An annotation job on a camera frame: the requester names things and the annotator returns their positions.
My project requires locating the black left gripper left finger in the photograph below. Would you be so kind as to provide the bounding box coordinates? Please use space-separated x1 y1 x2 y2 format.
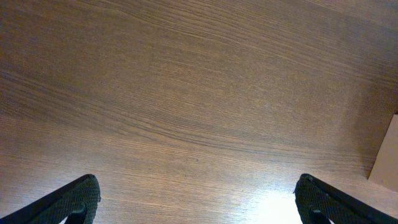
1 174 101 224

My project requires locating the brown cardboard box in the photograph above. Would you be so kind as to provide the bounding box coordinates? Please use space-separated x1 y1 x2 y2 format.
368 114 398 192

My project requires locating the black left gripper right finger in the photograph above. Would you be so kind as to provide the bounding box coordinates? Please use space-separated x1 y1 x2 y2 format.
294 174 397 224

